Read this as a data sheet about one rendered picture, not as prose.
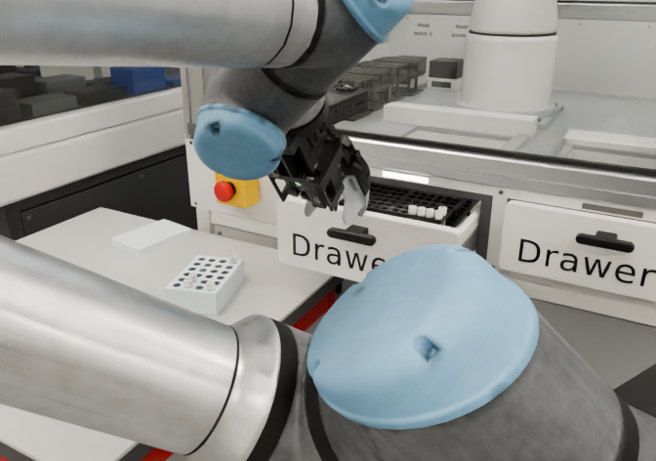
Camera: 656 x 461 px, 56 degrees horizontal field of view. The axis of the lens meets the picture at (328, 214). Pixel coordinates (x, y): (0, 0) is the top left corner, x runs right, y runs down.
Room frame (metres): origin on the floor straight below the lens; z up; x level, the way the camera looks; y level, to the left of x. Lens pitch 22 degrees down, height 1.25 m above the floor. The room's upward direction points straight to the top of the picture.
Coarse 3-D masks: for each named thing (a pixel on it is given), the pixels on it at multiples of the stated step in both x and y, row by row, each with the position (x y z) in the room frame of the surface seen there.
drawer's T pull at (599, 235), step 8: (600, 232) 0.79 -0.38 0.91; (608, 232) 0.79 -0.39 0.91; (576, 240) 0.78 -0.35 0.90; (584, 240) 0.78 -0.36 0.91; (592, 240) 0.77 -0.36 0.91; (600, 240) 0.77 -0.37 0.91; (608, 240) 0.76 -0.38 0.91; (616, 240) 0.76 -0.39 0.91; (624, 240) 0.76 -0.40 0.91; (608, 248) 0.76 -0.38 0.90; (616, 248) 0.76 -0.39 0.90; (624, 248) 0.75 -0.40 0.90; (632, 248) 0.75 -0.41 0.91
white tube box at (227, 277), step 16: (208, 256) 0.95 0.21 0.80; (208, 272) 0.89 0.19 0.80; (224, 272) 0.90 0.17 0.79; (240, 272) 0.92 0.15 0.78; (176, 288) 0.84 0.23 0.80; (192, 288) 0.84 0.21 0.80; (224, 288) 0.85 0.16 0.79; (176, 304) 0.83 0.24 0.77; (192, 304) 0.83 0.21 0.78; (208, 304) 0.82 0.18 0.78; (224, 304) 0.85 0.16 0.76
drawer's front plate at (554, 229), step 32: (512, 224) 0.86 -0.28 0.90; (544, 224) 0.84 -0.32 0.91; (576, 224) 0.82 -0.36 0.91; (608, 224) 0.80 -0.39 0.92; (640, 224) 0.78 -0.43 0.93; (512, 256) 0.86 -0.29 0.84; (544, 256) 0.83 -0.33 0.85; (576, 256) 0.81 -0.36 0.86; (608, 256) 0.79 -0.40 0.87; (640, 256) 0.77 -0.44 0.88; (608, 288) 0.79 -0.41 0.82; (640, 288) 0.77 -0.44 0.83
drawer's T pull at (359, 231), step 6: (330, 228) 0.81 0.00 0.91; (336, 228) 0.80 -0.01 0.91; (348, 228) 0.81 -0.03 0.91; (354, 228) 0.81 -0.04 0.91; (360, 228) 0.81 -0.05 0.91; (366, 228) 0.81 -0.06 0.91; (330, 234) 0.80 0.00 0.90; (336, 234) 0.80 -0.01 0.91; (342, 234) 0.79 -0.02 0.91; (348, 234) 0.79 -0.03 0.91; (354, 234) 0.78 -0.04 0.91; (360, 234) 0.78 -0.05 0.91; (366, 234) 0.78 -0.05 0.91; (348, 240) 0.79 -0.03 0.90; (354, 240) 0.78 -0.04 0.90; (360, 240) 0.78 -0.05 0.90; (366, 240) 0.77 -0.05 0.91; (372, 240) 0.77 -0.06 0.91
